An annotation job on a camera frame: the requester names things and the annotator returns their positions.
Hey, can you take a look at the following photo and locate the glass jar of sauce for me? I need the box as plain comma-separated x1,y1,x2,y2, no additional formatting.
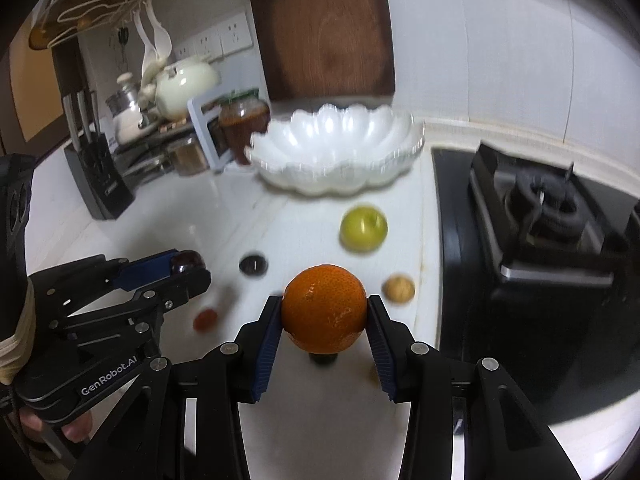
216,88,270,166

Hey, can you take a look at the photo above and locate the white scalloped ceramic bowl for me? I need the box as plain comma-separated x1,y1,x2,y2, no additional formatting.
244,104,425,197

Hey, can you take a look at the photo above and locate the black gas stove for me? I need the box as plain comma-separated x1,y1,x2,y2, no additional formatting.
432,144,639,408

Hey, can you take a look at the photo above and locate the tan longan fruit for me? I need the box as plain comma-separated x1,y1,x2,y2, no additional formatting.
382,274,416,304

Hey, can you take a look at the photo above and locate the orange tangerine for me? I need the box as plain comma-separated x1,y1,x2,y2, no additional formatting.
282,264,368,356

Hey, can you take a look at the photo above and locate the steel pot under rack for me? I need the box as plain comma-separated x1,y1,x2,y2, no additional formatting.
166,134,209,177

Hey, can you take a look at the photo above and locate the cream ceramic pot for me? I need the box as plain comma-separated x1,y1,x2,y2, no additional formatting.
155,55,221,122

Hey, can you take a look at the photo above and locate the green apple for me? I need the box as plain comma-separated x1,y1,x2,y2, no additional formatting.
340,205,388,252

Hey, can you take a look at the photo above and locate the white wall socket strip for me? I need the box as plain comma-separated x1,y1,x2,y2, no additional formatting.
174,11,253,62

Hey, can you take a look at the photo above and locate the brown wooden cutting board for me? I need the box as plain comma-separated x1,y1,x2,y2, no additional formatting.
250,0,395,101

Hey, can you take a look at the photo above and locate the dark blueberry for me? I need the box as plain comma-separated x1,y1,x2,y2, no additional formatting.
239,252,268,276

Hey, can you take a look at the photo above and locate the black knife block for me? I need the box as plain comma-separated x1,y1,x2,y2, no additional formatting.
63,90,134,220

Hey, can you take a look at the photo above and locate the white rack frame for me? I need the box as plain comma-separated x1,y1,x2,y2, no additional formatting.
188,88,233,174

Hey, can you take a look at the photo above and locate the dark purple plum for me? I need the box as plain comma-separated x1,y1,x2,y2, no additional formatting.
169,250,205,275

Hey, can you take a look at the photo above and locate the left hand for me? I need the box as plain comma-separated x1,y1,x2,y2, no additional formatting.
18,406,93,462

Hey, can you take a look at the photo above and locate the white rice spoon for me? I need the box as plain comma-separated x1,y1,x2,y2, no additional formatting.
144,0,172,58
132,10,157,75

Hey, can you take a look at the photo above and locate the red cherry tomato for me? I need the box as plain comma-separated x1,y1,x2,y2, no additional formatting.
192,309,218,334

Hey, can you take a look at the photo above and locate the small steel steamer pot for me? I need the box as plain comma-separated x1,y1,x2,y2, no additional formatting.
106,73,158,146

